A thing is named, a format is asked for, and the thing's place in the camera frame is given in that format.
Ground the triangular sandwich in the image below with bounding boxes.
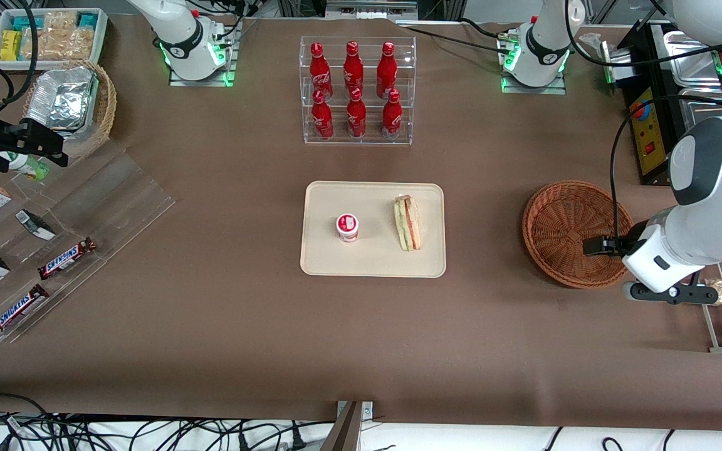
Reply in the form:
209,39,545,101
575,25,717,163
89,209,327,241
394,194,422,252

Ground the aluminium foil tray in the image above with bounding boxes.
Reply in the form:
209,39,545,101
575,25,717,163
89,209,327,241
26,66,100,132

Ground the light wicker basket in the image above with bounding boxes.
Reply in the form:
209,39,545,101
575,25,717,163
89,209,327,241
21,60,117,160

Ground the brown round wicker basket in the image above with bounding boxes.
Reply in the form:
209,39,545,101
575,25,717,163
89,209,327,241
522,180,637,289

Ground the cream plastic tray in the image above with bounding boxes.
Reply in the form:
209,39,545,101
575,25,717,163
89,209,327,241
300,180,447,279

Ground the yellow snack packet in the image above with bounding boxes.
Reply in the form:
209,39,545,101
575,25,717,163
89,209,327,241
1,30,23,61

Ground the clear acrylic stepped display stand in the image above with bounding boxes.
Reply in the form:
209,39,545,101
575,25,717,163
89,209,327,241
0,137,177,344

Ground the clear bag of beige snacks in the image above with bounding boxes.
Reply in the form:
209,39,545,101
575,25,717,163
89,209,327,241
23,30,55,60
54,26,95,60
43,11,80,32

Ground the black food warmer appliance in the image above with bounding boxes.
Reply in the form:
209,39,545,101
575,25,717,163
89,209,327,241
617,19,722,187

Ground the Snickers chocolate bar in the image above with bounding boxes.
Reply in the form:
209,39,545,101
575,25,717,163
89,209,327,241
37,237,97,281
0,284,50,339

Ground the white plastic crate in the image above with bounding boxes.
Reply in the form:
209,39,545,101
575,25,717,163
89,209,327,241
0,8,110,63

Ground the steel warmer pan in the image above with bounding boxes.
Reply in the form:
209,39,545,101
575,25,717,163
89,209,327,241
679,88,722,121
663,30,722,88

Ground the silver metal holder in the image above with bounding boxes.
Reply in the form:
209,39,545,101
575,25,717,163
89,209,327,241
598,39,642,95

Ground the red cola bottle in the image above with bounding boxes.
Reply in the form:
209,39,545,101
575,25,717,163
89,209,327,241
376,41,398,100
309,42,334,101
343,41,365,95
311,89,335,141
346,87,367,139
382,88,403,141

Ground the small red white yogurt cup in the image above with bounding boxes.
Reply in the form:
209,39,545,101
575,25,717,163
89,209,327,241
335,213,360,244

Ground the clear acrylic bottle rack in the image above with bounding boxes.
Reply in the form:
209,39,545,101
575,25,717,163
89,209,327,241
300,36,417,146

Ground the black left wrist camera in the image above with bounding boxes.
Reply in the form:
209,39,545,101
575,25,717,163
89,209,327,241
582,234,626,257

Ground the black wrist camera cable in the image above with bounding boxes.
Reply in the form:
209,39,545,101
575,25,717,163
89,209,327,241
609,94,722,242

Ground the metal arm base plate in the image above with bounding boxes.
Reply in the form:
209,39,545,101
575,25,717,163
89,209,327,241
501,74,567,96
169,66,236,87

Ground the brown table post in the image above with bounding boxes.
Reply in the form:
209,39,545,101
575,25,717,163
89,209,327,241
322,401,365,451

